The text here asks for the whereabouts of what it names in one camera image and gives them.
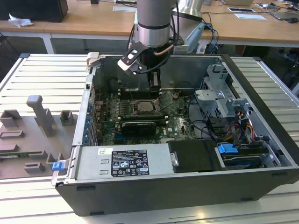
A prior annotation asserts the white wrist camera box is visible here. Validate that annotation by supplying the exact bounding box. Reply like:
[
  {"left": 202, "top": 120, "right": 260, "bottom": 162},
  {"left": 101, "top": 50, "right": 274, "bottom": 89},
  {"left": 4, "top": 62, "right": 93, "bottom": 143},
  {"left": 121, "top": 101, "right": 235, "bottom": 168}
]
[{"left": 117, "top": 48, "right": 143, "bottom": 76}]

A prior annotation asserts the black round capacitor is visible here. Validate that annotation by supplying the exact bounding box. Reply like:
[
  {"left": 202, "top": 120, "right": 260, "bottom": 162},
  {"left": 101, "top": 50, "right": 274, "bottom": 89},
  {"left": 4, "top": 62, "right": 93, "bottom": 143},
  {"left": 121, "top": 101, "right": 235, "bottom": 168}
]
[{"left": 108, "top": 78, "right": 119, "bottom": 91}]

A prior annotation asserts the CPU socket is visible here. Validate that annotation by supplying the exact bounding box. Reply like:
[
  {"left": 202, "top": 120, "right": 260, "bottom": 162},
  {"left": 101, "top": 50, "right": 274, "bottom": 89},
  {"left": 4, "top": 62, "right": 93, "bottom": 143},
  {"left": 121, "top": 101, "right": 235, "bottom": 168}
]
[{"left": 132, "top": 99, "right": 164, "bottom": 117}]

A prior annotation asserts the grey case latch handle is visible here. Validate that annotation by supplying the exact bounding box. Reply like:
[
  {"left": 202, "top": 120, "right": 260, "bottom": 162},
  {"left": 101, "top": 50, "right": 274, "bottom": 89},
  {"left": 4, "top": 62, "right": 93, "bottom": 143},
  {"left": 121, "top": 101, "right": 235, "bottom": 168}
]
[{"left": 86, "top": 52, "right": 101, "bottom": 68}]

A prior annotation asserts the blue cable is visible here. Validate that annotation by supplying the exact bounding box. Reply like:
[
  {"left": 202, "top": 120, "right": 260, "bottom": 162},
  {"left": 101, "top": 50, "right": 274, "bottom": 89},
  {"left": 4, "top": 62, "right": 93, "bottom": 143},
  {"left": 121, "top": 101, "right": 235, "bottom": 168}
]
[{"left": 205, "top": 22, "right": 221, "bottom": 55}]

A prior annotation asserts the black plastic shroud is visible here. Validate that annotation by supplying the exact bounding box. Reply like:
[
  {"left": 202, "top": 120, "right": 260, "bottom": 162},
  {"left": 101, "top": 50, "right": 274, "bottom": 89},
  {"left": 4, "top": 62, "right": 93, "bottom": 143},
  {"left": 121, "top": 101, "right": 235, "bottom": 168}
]
[{"left": 168, "top": 139, "right": 226, "bottom": 174}]

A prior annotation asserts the long wooden desk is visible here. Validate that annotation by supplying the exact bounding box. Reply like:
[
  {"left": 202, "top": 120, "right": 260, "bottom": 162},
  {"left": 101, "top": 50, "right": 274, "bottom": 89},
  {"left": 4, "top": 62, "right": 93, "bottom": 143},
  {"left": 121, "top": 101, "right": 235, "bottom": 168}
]
[{"left": 0, "top": 0, "right": 299, "bottom": 55}]

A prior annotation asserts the black open PC case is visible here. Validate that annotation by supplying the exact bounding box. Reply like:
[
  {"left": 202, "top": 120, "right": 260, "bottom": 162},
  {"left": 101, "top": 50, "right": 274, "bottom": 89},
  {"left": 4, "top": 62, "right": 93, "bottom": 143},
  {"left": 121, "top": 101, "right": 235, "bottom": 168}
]
[{"left": 51, "top": 51, "right": 299, "bottom": 217}]

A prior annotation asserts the black computer tower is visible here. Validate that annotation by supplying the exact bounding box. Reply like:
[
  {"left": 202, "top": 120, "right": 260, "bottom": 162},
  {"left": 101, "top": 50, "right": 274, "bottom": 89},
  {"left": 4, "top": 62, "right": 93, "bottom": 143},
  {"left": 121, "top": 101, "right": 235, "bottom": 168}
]
[{"left": 0, "top": 0, "right": 69, "bottom": 23}]

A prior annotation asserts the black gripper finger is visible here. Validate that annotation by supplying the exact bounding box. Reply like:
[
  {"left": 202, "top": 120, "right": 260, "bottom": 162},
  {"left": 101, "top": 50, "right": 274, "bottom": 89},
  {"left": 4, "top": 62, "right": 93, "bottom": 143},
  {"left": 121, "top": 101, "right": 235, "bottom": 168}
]
[{"left": 149, "top": 71, "right": 162, "bottom": 93}]

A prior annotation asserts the green RAM stick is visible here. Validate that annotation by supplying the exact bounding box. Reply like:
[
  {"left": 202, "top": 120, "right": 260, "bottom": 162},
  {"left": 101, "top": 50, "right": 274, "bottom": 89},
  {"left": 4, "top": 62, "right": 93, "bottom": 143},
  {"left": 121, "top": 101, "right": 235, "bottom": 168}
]
[{"left": 0, "top": 153, "right": 31, "bottom": 159}]

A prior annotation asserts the white paper sheet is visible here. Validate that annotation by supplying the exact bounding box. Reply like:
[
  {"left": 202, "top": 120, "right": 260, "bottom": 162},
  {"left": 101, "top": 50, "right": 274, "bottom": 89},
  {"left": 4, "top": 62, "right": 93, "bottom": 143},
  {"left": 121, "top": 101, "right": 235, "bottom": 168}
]
[{"left": 234, "top": 13, "right": 267, "bottom": 21}]

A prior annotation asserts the silver metal drive cage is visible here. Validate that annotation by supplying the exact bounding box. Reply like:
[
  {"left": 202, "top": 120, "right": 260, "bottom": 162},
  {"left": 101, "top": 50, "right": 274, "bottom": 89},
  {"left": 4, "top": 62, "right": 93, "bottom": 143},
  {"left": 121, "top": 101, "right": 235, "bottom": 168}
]
[{"left": 194, "top": 64, "right": 253, "bottom": 119}]

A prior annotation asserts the grey power supply with label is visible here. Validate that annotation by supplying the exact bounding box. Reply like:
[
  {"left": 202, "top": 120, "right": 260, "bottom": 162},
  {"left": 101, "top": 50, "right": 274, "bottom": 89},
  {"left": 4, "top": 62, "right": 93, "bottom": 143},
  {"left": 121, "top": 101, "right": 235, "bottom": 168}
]
[{"left": 74, "top": 143, "right": 176, "bottom": 180}]

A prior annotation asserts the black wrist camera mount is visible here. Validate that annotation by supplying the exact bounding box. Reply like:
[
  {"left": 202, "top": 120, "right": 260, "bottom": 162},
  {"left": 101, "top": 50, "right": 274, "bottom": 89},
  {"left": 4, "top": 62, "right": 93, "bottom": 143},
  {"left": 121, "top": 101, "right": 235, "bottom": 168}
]
[{"left": 171, "top": 35, "right": 185, "bottom": 46}]

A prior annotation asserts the flat tablet with dark frame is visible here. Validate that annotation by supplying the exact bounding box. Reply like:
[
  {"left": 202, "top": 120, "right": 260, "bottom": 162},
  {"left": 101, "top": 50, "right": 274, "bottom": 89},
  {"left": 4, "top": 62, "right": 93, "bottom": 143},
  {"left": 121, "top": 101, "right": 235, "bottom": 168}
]
[{"left": 228, "top": 7, "right": 255, "bottom": 13}]

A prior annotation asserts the crumpled white paper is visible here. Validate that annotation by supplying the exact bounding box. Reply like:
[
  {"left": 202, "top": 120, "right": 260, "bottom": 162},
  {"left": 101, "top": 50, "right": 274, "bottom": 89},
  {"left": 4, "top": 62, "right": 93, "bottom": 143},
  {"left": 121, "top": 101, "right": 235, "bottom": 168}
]
[{"left": 8, "top": 13, "right": 34, "bottom": 28}]

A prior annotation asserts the grey desk cable hatch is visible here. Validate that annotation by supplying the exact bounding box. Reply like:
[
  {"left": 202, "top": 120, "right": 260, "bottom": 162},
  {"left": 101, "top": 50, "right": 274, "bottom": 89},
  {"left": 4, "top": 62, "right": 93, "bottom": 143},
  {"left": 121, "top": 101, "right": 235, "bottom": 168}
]
[{"left": 113, "top": 6, "right": 137, "bottom": 12}]

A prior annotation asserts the metal socket cover frame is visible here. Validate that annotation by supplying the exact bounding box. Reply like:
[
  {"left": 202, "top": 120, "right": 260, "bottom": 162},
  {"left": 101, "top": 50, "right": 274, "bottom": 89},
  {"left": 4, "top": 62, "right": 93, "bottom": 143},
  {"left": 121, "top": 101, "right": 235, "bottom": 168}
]
[{"left": 156, "top": 91, "right": 175, "bottom": 112}]

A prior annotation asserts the coloured power wire bundle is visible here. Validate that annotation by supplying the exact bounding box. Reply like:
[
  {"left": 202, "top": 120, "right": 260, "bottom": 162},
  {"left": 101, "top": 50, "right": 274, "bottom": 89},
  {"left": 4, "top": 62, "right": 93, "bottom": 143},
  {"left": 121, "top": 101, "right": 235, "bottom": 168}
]
[{"left": 230, "top": 112, "right": 256, "bottom": 144}]

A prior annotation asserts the grey parts rack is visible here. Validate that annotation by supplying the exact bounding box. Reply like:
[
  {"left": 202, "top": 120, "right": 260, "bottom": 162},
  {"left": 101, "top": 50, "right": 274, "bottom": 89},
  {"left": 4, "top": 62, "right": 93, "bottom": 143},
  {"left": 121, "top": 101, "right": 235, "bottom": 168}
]
[{"left": 0, "top": 95, "right": 79, "bottom": 180}]

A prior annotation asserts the pale blue teach pendant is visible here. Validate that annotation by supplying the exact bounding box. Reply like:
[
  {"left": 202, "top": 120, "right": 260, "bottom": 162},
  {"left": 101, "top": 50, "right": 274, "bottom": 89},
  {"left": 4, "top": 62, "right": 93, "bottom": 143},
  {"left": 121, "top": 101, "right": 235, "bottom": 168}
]
[{"left": 186, "top": 22, "right": 206, "bottom": 53}]

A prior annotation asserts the green motherboard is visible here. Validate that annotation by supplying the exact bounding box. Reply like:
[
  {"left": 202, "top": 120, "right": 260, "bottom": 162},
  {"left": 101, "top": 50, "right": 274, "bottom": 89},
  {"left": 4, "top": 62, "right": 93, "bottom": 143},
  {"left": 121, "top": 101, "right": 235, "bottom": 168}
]
[{"left": 93, "top": 90, "right": 199, "bottom": 145}]

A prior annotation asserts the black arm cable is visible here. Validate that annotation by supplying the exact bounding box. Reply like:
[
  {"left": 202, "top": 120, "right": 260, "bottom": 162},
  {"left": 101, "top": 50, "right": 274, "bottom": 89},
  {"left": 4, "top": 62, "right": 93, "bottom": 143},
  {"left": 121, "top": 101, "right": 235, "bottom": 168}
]
[{"left": 173, "top": 0, "right": 181, "bottom": 45}]

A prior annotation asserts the hard disk in blue carrier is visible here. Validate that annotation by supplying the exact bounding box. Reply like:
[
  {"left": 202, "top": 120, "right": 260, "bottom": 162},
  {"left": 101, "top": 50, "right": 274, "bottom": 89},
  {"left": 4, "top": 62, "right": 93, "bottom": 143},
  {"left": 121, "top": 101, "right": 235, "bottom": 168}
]
[{"left": 216, "top": 142, "right": 268, "bottom": 170}]

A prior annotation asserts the black graphics card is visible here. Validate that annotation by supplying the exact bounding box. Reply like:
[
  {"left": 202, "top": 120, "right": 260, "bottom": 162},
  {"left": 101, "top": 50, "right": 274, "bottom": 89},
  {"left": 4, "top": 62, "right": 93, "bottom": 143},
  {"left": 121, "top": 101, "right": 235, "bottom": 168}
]
[{"left": 121, "top": 120, "right": 157, "bottom": 137}]

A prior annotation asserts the black looped cable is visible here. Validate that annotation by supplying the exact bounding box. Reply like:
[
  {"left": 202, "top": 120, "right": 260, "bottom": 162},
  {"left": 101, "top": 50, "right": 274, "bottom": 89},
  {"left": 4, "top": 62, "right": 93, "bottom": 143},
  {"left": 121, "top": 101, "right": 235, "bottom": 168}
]
[{"left": 186, "top": 95, "right": 220, "bottom": 142}]

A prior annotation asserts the grey laptop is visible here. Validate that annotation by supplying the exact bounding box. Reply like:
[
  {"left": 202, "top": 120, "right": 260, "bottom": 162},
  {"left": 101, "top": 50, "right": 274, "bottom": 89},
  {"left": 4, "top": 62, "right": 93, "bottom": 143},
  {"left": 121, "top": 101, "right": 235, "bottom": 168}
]
[{"left": 270, "top": 9, "right": 299, "bottom": 22}]

